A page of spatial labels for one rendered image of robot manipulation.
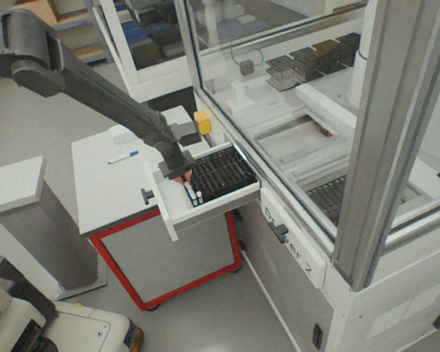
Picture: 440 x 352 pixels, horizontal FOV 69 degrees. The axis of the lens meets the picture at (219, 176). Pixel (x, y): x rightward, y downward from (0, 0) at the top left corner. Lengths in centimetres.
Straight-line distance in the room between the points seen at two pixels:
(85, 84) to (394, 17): 45
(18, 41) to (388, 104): 48
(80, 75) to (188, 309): 143
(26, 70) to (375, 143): 48
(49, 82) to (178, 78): 126
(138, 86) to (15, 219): 84
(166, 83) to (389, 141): 141
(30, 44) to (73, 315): 133
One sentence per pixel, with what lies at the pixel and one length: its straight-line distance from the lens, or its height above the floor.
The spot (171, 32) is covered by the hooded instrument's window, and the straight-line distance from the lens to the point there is 170.
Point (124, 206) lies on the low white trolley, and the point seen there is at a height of 76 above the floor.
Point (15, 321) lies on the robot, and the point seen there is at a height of 80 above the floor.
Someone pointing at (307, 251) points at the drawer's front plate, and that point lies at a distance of 81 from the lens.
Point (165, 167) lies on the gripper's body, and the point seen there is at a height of 101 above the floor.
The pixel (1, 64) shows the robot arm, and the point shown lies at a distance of 54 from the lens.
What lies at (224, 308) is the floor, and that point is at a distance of 177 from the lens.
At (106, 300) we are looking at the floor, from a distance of 199.
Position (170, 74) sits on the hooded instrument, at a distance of 174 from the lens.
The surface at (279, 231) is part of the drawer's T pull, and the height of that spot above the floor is 91.
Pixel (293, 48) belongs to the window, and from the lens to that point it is 62.
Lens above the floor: 160
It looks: 43 degrees down
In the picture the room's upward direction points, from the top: 11 degrees counter-clockwise
